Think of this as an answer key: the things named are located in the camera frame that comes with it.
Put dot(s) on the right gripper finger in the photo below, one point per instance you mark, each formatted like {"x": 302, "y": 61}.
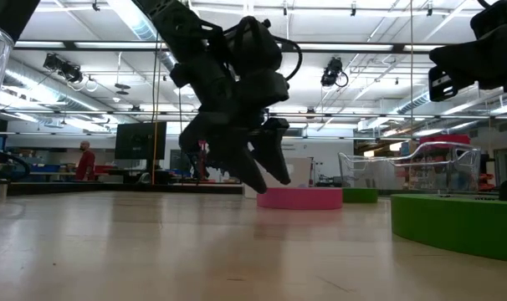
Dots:
{"x": 475, "y": 58}
{"x": 441, "y": 85}

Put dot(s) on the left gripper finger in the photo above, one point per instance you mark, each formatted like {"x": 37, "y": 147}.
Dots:
{"x": 274, "y": 146}
{"x": 237, "y": 159}

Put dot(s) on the pink tape roll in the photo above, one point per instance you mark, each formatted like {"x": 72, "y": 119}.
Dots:
{"x": 299, "y": 198}

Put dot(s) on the small green tape roll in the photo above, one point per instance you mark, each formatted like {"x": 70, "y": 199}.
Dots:
{"x": 360, "y": 195}

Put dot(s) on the large green tape roll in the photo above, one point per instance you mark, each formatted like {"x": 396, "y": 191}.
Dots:
{"x": 458, "y": 226}

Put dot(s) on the red pole-mounted object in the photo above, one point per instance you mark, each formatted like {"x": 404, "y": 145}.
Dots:
{"x": 202, "y": 148}

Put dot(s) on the white plastic bin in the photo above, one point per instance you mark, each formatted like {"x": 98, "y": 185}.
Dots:
{"x": 301, "y": 171}

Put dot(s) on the red box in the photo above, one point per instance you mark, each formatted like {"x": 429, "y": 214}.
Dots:
{"x": 444, "y": 139}

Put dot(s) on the black monitor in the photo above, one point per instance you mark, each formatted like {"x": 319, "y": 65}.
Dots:
{"x": 140, "y": 140}

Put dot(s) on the person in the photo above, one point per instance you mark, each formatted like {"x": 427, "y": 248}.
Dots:
{"x": 86, "y": 163}

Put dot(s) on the black rig bar with lights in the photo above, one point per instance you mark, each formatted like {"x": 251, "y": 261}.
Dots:
{"x": 69, "y": 45}

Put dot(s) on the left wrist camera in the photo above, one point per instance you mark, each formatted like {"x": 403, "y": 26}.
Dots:
{"x": 253, "y": 42}

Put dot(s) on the black ceiling-mounted camera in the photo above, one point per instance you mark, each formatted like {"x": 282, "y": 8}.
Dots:
{"x": 332, "y": 71}
{"x": 63, "y": 67}

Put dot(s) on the silver ventilation duct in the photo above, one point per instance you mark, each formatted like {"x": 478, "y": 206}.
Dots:
{"x": 124, "y": 12}

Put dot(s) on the black metal table frame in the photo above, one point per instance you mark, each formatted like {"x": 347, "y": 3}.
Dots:
{"x": 48, "y": 189}

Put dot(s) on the small white post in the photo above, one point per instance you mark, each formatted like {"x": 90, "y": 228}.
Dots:
{"x": 2, "y": 190}

